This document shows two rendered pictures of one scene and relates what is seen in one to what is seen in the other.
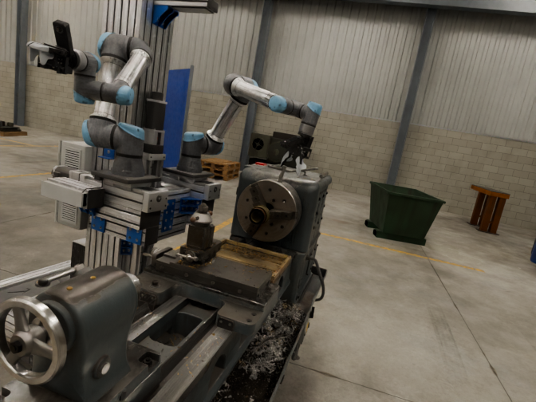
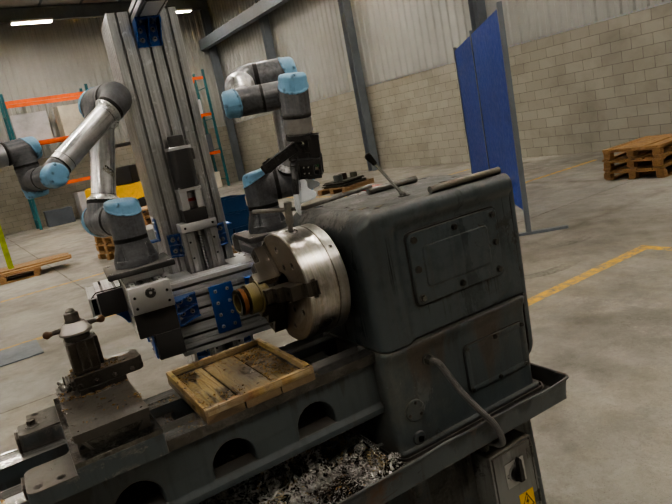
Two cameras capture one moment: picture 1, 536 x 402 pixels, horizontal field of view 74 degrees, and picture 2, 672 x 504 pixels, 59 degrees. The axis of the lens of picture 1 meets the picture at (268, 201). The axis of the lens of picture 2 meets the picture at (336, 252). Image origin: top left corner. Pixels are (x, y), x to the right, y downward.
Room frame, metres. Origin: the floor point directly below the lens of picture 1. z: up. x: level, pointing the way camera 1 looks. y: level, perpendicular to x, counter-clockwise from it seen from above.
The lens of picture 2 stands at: (0.71, -1.29, 1.49)
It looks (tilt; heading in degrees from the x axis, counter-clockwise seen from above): 12 degrees down; 46
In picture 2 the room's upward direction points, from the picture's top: 11 degrees counter-clockwise
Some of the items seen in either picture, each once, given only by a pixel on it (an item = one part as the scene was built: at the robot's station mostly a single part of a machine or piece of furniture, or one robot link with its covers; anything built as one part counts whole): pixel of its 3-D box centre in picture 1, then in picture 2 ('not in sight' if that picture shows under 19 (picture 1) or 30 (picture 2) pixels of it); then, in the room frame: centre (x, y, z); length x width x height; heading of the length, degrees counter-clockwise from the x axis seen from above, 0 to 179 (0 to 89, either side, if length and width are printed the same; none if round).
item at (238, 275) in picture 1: (210, 269); (97, 402); (1.22, 0.16, 0.95); 0.43 x 0.17 x 0.05; 74
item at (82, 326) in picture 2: (202, 216); (74, 326); (1.23, 0.22, 1.13); 0.08 x 0.08 x 0.03
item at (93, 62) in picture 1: (85, 62); (21, 151); (1.43, 0.79, 1.61); 0.11 x 0.08 x 0.09; 179
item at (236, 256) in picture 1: (246, 258); (237, 375); (1.55, 0.05, 0.89); 0.36 x 0.30 x 0.04; 74
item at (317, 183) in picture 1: (284, 202); (406, 251); (2.18, -0.10, 1.06); 0.59 x 0.48 x 0.39; 164
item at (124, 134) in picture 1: (129, 138); (124, 217); (1.66, 0.69, 1.33); 0.13 x 0.12 x 0.14; 96
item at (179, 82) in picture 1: (147, 124); (483, 120); (8.03, 2.96, 1.18); 4.12 x 0.80 x 2.35; 38
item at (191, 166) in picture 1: (190, 162); (265, 216); (2.12, 0.50, 1.21); 0.15 x 0.15 x 0.10
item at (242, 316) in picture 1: (205, 289); (84, 431); (1.17, 0.16, 0.90); 0.47 x 0.30 x 0.06; 74
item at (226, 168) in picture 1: (219, 168); (652, 155); (9.95, 1.49, 0.22); 1.25 x 0.86 x 0.44; 170
